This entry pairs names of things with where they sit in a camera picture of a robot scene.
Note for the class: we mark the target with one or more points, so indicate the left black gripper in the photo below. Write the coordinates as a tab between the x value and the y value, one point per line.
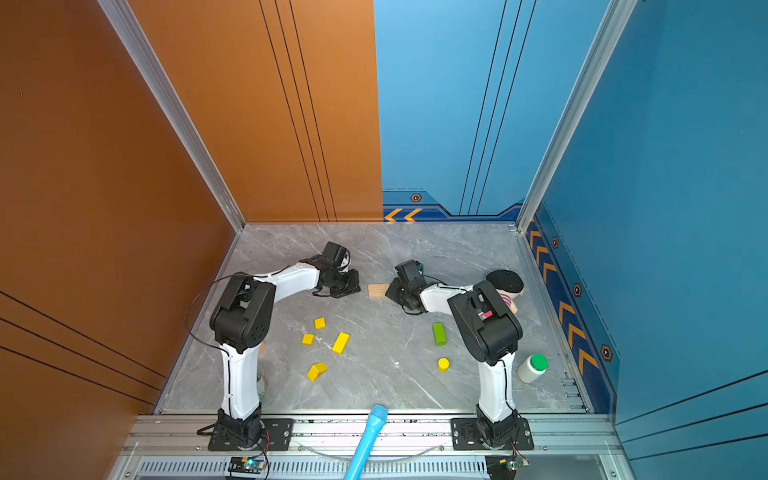
354	287

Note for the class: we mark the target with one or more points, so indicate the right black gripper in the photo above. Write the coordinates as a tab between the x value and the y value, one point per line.
396	283

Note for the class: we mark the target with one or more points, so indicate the natural wood block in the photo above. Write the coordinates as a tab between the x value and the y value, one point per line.
377	291

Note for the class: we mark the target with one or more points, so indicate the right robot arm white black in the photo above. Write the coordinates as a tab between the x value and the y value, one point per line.
490	331

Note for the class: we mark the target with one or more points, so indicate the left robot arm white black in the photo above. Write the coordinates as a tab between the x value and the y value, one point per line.
240	322

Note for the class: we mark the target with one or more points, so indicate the yellow long block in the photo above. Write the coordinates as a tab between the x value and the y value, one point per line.
341	343

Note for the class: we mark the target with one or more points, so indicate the green rectangular block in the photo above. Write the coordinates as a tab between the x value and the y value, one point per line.
439	334

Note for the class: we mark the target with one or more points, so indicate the yellow cylinder block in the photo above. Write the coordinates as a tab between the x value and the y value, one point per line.
443	364

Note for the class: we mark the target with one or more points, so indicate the yellow block near front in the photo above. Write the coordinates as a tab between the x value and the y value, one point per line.
316	371

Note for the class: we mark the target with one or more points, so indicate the plush doll pink black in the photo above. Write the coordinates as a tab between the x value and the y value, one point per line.
498	293

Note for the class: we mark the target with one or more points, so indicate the cyan tube pole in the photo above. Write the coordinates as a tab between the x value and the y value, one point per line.
375	422

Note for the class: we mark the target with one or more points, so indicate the metal tin can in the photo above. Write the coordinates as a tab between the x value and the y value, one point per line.
261	379

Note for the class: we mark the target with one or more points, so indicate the white bottle green cap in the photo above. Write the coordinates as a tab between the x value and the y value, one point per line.
533	368

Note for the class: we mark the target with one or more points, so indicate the right circuit board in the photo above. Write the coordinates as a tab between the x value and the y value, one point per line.
505	467

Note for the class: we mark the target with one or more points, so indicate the circuit board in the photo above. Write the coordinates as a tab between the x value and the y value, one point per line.
248	467
505	467

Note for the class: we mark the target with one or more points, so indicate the left circuit board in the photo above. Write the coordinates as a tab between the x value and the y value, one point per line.
248	467

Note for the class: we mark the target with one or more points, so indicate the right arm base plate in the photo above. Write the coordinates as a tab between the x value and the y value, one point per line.
466	436

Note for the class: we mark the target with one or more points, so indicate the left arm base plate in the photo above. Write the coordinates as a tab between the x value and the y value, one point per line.
275	436

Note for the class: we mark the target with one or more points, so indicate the aluminium front rail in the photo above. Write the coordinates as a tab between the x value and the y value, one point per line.
412	445

